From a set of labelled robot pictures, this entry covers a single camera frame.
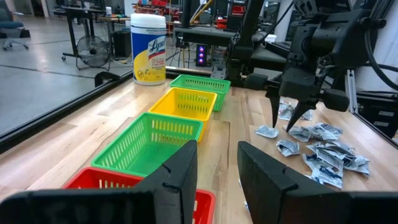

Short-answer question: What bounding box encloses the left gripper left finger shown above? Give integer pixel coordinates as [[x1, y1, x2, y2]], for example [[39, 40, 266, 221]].
[[0, 139, 198, 224]]

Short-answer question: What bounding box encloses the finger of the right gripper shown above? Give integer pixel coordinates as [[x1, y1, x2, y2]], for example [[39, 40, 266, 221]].
[[285, 98, 315, 133], [267, 93, 282, 129]]

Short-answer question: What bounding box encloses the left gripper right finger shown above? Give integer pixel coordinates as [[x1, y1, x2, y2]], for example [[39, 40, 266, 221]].
[[238, 141, 398, 224]]

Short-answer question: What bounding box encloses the white alcohol prep pad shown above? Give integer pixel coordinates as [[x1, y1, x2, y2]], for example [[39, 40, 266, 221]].
[[306, 166, 345, 190], [310, 122, 344, 141], [282, 124, 315, 143], [275, 139, 301, 157], [306, 140, 357, 156], [303, 149, 345, 175], [254, 124, 280, 139], [341, 154, 371, 175]]

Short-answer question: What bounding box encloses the silver aluminium extrusion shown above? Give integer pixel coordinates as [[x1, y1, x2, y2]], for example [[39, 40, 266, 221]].
[[344, 68, 358, 113]]

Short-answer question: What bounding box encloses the green plastic basket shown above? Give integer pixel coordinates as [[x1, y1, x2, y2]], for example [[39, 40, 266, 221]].
[[91, 111, 205, 178], [169, 73, 232, 113]]

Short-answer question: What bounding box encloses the red plastic basket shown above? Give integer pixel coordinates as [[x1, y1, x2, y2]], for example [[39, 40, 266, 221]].
[[62, 166, 217, 224]]

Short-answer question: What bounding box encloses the black computer tower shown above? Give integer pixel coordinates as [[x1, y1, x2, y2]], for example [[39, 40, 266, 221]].
[[195, 44, 208, 67]]

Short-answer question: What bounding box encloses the yellow plastic basket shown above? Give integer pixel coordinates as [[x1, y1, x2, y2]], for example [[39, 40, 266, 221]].
[[148, 86, 218, 142]]

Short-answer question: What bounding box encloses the yellow disinfecting wipes canister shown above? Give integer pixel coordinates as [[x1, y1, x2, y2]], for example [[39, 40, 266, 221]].
[[129, 12, 167, 86]]

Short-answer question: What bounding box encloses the black floor fan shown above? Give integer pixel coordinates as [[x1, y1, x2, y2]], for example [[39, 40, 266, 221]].
[[76, 34, 112, 71]]

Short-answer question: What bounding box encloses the black rolling desk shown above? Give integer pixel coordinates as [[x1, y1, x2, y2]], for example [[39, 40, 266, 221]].
[[60, 6, 106, 62]]

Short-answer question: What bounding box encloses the blue office chair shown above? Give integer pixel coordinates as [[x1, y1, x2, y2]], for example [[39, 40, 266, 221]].
[[0, 7, 32, 50]]

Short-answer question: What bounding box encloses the black aluminium table frame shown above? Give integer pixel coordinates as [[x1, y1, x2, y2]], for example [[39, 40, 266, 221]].
[[0, 67, 398, 155]]

